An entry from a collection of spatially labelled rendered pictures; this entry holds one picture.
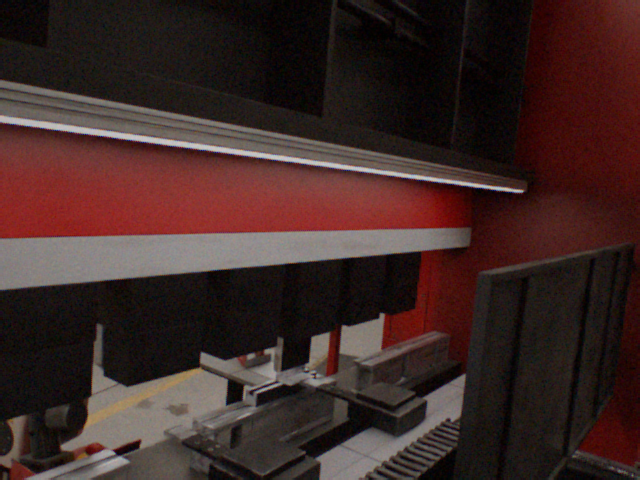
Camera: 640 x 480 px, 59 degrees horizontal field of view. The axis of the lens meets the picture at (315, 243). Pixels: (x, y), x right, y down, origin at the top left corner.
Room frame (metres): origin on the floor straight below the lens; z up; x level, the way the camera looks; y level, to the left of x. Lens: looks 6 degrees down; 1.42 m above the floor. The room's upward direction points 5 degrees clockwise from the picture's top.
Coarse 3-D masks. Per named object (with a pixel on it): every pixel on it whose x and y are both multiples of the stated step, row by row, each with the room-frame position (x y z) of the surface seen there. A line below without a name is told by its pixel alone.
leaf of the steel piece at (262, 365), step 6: (270, 354) 1.28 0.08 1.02; (246, 360) 1.21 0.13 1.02; (252, 360) 1.23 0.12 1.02; (258, 360) 1.24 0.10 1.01; (264, 360) 1.26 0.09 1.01; (270, 360) 1.28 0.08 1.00; (246, 366) 1.21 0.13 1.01; (252, 366) 1.23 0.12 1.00; (258, 366) 1.24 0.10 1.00; (264, 366) 1.24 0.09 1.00; (270, 366) 1.24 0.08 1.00; (258, 372) 1.20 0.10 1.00; (264, 372) 1.20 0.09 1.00; (270, 372) 1.20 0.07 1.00; (276, 372) 1.20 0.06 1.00; (300, 372) 1.22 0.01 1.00
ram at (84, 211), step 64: (0, 128) 0.65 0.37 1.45; (0, 192) 0.65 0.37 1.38; (64, 192) 0.72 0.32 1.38; (128, 192) 0.79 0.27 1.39; (192, 192) 0.89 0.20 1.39; (256, 192) 1.01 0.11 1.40; (320, 192) 1.16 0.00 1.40; (384, 192) 1.37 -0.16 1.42; (448, 192) 1.68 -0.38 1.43; (0, 256) 0.66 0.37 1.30; (64, 256) 0.72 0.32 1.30; (128, 256) 0.80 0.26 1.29; (192, 256) 0.89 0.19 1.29; (256, 256) 1.02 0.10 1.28; (320, 256) 1.18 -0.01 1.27
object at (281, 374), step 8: (280, 344) 1.15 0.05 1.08; (288, 344) 1.16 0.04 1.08; (296, 344) 1.18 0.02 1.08; (304, 344) 1.21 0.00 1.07; (280, 352) 1.15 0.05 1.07; (288, 352) 1.16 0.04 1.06; (296, 352) 1.18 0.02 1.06; (304, 352) 1.21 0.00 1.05; (280, 360) 1.15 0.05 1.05; (288, 360) 1.16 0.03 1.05; (296, 360) 1.19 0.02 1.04; (304, 360) 1.21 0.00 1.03; (280, 368) 1.15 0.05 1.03; (288, 368) 1.17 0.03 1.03; (296, 368) 1.20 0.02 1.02; (304, 368) 1.23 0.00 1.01; (280, 376) 1.16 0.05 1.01; (288, 376) 1.18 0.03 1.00
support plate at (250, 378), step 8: (200, 360) 1.25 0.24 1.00; (208, 360) 1.25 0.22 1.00; (216, 360) 1.26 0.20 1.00; (232, 360) 1.27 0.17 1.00; (272, 360) 1.30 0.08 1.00; (208, 368) 1.21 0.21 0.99; (216, 368) 1.20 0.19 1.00; (224, 368) 1.21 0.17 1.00; (232, 368) 1.21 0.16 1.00; (240, 368) 1.22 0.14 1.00; (232, 376) 1.17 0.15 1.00; (240, 376) 1.17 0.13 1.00; (248, 376) 1.17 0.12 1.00; (256, 376) 1.18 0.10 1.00; (264, 376) 1.18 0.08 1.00; (248, 384) 1.14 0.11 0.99; (256, 384) 1.13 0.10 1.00
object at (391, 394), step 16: (304, 384) 1.15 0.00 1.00; (320, 384) 1.15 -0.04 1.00; (384, 384) 1.10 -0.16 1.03; (352, 400) 1.03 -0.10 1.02; (368, 400) 1.02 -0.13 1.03; (384, 400) 1.01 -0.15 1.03; (400, 400) 1.02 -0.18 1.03; (416, 400) 1.06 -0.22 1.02; (352, 416) 1.03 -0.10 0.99; (368, 416) 1.01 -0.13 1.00; (384, 416) 0.99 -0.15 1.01; (400, 416) 0.98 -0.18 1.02; (416, 416) 1.03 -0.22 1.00; (400, 432) 0.98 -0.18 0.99
